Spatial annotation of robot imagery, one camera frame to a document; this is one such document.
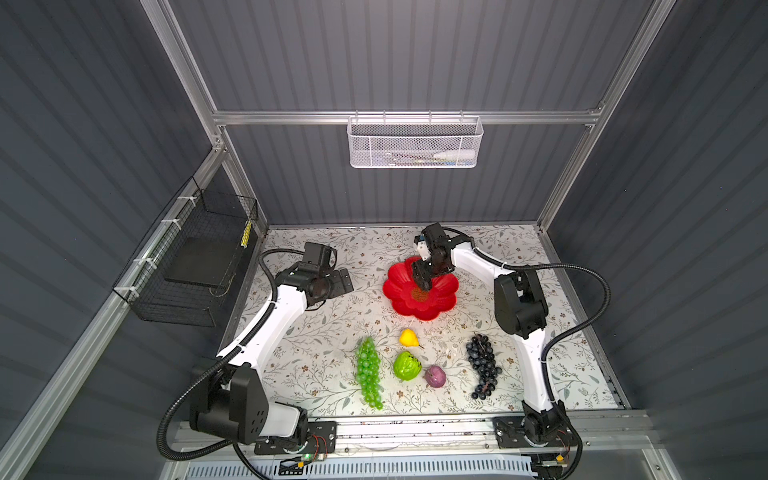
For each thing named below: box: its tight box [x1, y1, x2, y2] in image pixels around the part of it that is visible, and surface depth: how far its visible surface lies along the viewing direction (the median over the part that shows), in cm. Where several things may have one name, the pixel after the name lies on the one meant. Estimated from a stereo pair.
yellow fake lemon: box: [399, 328, 419, 347], surface depth 89 cm
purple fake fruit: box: [425, 365, 446, 388], surface depth 81 cm
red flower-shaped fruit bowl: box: [383, 256, 459, 321], surface depth 101 cm
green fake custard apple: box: [393, 351, 423, 381], surface depth 81 cm
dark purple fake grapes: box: [466, 334, 503, 401], surface depth 83 cm
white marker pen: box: [433, 150, 476, 160], surface depth 93 cm
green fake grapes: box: [356, 336, 384, 410], surface depth 82 cm
